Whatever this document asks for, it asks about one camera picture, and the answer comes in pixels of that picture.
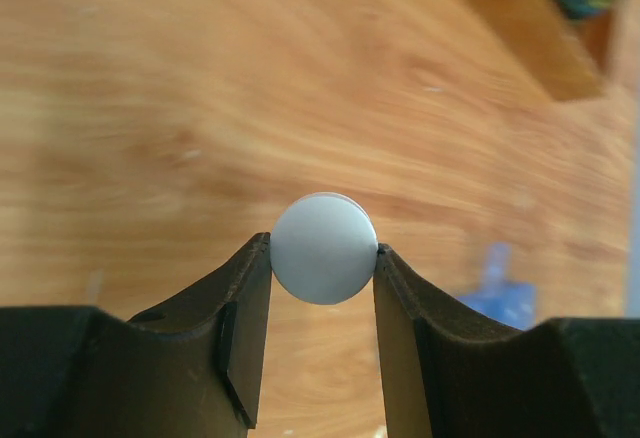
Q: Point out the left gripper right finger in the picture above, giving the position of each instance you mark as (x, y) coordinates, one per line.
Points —
(449, 371)

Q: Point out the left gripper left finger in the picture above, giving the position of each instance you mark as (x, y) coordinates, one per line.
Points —
(190, 366)

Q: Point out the blue weekly pill organizer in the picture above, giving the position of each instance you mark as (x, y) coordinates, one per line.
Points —
(498, 296)

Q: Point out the white bottle cap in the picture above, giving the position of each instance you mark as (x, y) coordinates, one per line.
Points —
(323, 248)

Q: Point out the wooden compartment tray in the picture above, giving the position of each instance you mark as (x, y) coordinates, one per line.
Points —
(571, 60)

